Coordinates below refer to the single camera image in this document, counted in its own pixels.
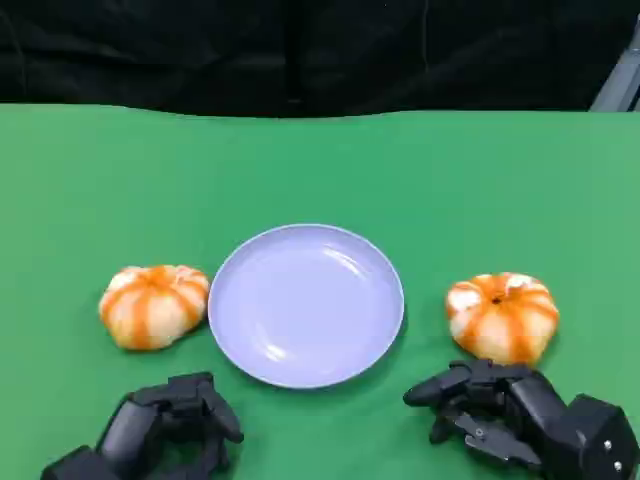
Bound grey metal frame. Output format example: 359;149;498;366
589;29;640;112

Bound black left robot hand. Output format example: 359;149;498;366
94;371;246;480

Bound green table cloth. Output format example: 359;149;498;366
0;102;640;480

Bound lilac plate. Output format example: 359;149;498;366
207;223;405;390

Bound black backdrop curtain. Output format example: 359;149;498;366
0;0;640;119

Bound orange and white bread roll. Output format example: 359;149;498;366
445;272;560;366
98;264;211;351

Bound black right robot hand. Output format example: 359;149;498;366
402;359;576;471

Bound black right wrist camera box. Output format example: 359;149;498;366
562;393;640;480

